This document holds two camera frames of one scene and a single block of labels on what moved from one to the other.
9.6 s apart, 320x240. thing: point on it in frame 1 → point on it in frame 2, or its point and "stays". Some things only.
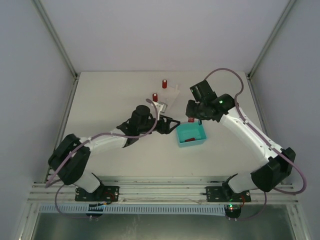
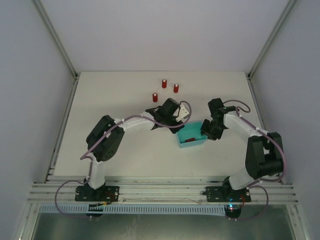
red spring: x=164 y=84 stays
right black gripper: x=191 y=111 → x=208 y=130
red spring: x=155 y=97 stays
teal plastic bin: x=190 y=131 stays
